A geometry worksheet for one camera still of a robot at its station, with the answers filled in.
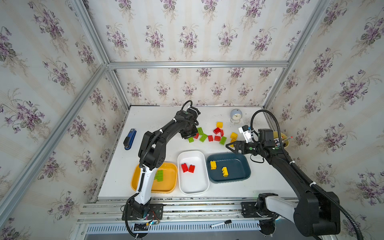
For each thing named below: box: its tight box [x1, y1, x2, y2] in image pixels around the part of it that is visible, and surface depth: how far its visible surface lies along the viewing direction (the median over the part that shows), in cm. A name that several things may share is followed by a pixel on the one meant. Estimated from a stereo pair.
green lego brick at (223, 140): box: [219, 136, 227, 146], surface depth 103 cm
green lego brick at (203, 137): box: [199, 133, 208, 143], surface depth 104 cm
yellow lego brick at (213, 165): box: [210, 160, 217, 170], surface depth 88 cm
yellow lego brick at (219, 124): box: [216, 122, 224, 129], surface depth 109 cm
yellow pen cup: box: [273, 131, 290, 149], surface depth 87 cm
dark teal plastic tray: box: [206, 152, 251, 184], surface depth 88 cm
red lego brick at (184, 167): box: [181, 163, 189, 173], surface depth 88 cm
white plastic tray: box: [177, 150, 210, 195], surface depth 87 cm
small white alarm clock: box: [230, 108, 243, 124], surface depth 110 cm
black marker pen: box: [210, 219, 232, 228], surface depth 72 cm
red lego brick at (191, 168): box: [188, 164, 196, 173], surface depth 88 cm
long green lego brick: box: [157, 170, 164, 182], surface depth 86 cm
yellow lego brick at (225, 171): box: [221, 166, 229, 177], surface depth 86 cm
